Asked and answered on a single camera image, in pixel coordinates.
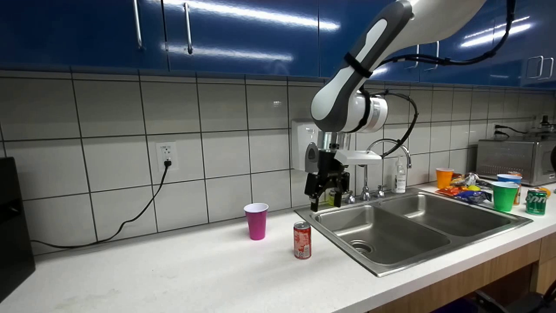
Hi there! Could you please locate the orange plastic cup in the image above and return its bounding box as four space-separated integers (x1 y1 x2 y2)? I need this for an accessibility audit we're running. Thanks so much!
434 168 455 192

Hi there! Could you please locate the blue rimmed white cup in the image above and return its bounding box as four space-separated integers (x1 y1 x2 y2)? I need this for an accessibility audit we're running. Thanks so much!
495 171 525 188

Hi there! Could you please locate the silver snack wrapper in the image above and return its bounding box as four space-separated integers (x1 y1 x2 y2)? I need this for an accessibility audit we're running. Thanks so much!
460 171 495 192

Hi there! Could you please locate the black power cord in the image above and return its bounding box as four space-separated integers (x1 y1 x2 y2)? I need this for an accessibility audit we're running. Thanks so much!
30 161 174 253

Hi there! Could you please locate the green soda can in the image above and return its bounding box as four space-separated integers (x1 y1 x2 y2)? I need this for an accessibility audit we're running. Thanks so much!
525 188 549 218

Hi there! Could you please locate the green dish soap bottle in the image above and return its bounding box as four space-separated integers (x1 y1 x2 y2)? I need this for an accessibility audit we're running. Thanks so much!
320 187 337 209

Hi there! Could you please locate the magenta plastic cup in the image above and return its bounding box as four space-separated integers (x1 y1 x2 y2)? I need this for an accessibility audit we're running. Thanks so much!
243 202 271 242

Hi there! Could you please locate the green plastic cup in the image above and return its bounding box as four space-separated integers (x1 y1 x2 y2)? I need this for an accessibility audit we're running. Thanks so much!
490 181 521 215

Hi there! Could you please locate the clear pump soap bottle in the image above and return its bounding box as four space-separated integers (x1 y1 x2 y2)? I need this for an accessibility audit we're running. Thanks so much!
393 157 408 197

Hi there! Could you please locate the blue glossy cabinet door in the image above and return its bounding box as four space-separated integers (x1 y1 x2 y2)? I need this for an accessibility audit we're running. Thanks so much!
424 23 495 89
160 0 321 81
537 0 556 91
0 0 165 75
490 11 542 91
316 0 429 88

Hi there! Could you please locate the wooden lower cabinet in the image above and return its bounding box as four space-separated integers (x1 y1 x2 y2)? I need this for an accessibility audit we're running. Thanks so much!
370 234 556 313

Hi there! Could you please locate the red soda can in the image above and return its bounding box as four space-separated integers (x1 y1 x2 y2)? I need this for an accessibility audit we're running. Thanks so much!
292 221 314 261

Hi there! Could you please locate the blue snack packet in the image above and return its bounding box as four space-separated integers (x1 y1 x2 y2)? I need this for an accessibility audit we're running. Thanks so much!
453 190 493 208

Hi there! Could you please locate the red snack packet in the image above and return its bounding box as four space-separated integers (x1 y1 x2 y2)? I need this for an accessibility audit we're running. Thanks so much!
438 183 466 201

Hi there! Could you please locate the white wall outlet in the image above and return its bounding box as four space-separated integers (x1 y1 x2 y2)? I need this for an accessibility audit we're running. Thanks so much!
155 141 179 173

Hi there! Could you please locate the black coffee maker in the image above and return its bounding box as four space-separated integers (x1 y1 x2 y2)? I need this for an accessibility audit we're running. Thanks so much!
0 157 36 305

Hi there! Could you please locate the dark office chair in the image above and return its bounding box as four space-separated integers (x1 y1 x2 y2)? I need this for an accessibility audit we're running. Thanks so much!
471 281 556 313

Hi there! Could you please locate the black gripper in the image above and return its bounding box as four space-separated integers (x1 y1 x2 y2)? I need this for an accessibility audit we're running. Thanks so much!
304 148 353 215

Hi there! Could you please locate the stainless steel double sink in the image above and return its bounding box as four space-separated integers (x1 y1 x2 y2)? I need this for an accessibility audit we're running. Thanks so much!
294 188 533 279

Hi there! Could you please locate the steel toaster oven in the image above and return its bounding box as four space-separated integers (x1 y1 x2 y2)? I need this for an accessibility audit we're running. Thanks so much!
474 136 556 188

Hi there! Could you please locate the silver cabinet door handle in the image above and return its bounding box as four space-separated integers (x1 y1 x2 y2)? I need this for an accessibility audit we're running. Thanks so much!
431 41 443 72
132 0 146 53
542 55 556 81
182 0 195 56

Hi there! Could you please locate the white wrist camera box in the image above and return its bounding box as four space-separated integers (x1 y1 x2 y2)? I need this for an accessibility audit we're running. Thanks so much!
335 148 384 169

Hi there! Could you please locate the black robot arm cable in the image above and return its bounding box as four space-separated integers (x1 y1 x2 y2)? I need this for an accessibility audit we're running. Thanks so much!
370 0 518 161

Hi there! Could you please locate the chrome gooseneck faucet spout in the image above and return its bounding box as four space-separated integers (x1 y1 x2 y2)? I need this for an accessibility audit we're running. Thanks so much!
363 138 415 202

